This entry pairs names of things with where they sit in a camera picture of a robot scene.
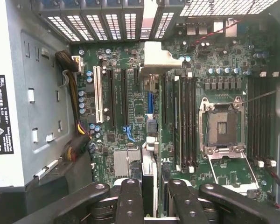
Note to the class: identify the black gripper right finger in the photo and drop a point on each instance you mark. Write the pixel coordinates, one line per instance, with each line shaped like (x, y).
(189, 205)

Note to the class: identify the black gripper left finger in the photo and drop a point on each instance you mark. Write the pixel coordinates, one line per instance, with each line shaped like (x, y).
(128, 203)

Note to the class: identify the square chipset heatsink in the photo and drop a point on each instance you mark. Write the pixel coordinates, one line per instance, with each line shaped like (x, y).
(123, 163)

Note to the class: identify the metal socket cover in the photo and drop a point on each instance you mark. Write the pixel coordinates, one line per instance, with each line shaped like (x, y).
(224, 152)

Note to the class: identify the black plastic shroud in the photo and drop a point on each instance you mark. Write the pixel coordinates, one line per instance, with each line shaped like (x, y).
(49, 184)

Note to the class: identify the CPU socket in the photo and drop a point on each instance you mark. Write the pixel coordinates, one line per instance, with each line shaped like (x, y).
(221, 126)

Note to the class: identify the green motherboard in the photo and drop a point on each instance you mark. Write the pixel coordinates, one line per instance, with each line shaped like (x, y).
(135, 112)

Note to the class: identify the blue expansion slot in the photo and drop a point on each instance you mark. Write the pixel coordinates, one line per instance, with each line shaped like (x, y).
(150, 102)

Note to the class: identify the white PCI slot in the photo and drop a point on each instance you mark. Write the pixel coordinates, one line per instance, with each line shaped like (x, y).
(98, 93)

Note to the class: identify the short black expansion slot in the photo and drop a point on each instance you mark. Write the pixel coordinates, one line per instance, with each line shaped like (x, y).
(136, 77)

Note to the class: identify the grey power supply unit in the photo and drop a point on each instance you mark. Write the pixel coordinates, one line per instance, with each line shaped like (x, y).
(44, 105)

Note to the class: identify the thin locking lever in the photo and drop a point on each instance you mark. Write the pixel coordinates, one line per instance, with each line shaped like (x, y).
(263, 95)

